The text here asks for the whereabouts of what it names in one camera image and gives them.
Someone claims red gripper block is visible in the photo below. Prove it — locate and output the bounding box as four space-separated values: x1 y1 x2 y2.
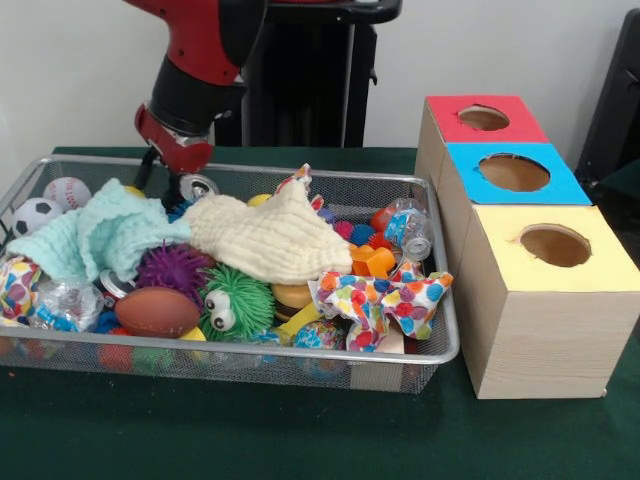
134 102 215 211

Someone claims mint green waffle cloth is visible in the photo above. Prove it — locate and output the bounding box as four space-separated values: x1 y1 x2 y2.
8 178 194 284

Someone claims cream yellow waffle cloth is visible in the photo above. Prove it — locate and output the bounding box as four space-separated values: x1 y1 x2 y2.
183 180 354 287

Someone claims colourful dotted fabric strip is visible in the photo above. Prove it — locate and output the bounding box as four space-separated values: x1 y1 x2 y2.
275 164 314 199

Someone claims clear mesh bin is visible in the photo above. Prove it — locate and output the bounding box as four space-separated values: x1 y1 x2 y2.
0 155 461 393

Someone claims wooden box with three holes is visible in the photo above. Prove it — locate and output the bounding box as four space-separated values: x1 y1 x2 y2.
415 96 640 401

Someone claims purple spiky ball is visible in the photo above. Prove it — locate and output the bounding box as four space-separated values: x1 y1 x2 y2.
137 243 213 304

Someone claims white baseball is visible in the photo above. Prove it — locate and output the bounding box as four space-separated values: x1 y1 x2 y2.
43 177 93 211

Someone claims black white soccer ball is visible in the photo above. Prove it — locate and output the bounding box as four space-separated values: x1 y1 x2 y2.
12 198 63 237

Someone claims brown football toy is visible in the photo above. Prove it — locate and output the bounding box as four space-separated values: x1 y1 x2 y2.
114 288 201 339

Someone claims large green fuzzy ball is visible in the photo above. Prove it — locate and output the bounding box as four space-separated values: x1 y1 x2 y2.
198 264 277 343

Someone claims tan hamburger toy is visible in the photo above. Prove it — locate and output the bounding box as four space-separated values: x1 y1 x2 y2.
272 283 315 323

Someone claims colourful polka dot fabric toy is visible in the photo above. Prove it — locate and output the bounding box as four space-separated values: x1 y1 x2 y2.
0 255 41 323

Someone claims blue globe ball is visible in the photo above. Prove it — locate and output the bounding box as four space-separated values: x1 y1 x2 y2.
293 320 347 377

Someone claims orange plastic block toy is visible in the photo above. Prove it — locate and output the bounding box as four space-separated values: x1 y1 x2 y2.
348 243 397 280

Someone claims small clear plastic bottle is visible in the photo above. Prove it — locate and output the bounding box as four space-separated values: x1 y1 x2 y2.
383 198 434 262

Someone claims colourful patchwork fabric toy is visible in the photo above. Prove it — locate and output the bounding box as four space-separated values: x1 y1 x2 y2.
313 262 455 354

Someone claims dark green table cloth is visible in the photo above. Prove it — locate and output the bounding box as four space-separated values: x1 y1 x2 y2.
0 145 640 480

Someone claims black equipment stand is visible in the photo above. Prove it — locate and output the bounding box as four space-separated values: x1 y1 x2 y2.
578 8 640 196

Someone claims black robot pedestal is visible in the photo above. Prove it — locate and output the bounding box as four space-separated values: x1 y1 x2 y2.
215 0 403 149

